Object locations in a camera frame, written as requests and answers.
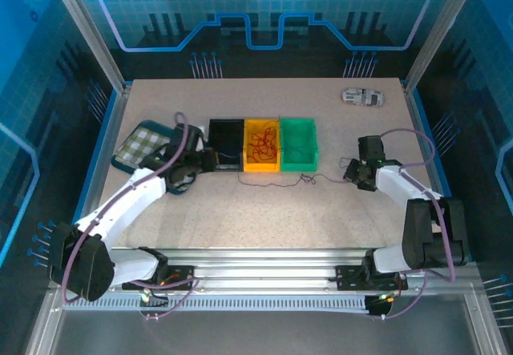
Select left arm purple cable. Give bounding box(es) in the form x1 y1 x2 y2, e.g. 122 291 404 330
59 111 201 322

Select slotted grey cable duct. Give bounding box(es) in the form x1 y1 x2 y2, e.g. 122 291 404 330
62 295 372 312

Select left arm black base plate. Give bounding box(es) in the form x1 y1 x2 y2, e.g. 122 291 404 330
121 264 196 292

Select green white checkered cloth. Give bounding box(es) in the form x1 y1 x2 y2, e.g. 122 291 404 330
115 126 172 163

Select dark teal tray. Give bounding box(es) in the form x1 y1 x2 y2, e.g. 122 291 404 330
111 119 177 171

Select black plastic bin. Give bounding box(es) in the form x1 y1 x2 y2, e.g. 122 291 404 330
208 118 246 172

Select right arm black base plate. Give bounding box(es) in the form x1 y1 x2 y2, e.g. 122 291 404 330
334 264 409 292

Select aluminium frame post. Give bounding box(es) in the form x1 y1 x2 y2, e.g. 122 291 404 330
44 0 133 91
402 0 475 91

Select green plastic bin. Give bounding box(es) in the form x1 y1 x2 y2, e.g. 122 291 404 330
279 118 320 172

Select aluminium mounting rail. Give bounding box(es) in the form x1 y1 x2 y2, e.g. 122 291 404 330
47 248 482 292

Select purple red cables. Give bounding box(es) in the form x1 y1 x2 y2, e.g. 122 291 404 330
237 156 353 188

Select yellow plastic bin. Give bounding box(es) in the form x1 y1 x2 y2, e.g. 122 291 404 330
242 118 281 173

